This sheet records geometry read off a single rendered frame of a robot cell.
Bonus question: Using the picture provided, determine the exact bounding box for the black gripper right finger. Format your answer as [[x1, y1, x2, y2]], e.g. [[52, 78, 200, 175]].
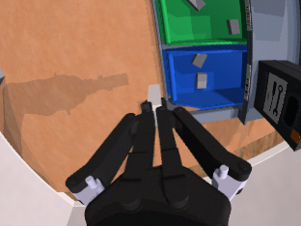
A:
[[154, 84, 252, 209]]

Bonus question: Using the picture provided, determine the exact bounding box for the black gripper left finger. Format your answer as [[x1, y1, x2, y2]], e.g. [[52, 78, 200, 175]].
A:
[[66, 85, 157, 211]]

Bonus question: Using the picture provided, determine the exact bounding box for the grey metal shelf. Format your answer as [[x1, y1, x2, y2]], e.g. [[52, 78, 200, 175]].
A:
[[151, 0, 301, 126]]

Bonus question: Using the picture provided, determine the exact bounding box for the green bin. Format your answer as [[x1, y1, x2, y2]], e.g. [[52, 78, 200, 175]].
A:
[[158, 0, 247, 45]]

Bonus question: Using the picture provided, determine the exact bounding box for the blue bin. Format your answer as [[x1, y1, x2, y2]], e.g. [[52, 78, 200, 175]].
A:
[[165, 44, 247, 109]]

